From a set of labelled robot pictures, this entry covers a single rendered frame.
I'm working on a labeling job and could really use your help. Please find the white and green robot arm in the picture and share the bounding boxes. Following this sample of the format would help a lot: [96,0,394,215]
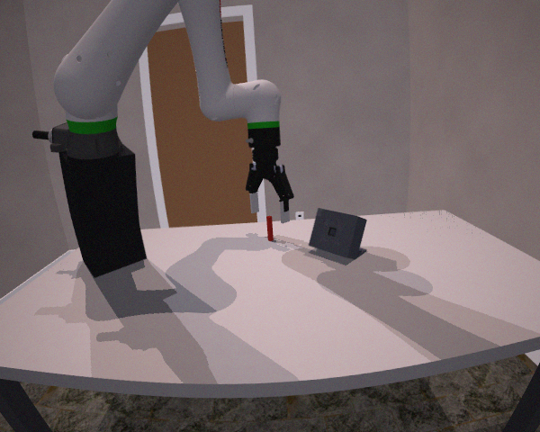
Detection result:
[32,0,281,159]

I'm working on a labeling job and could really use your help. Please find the dark red cylinder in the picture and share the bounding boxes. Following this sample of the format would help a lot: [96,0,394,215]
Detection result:
[266,216,274,241]

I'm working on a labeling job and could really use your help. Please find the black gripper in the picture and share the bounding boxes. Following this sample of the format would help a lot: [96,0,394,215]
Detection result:
[246,148,294,223]

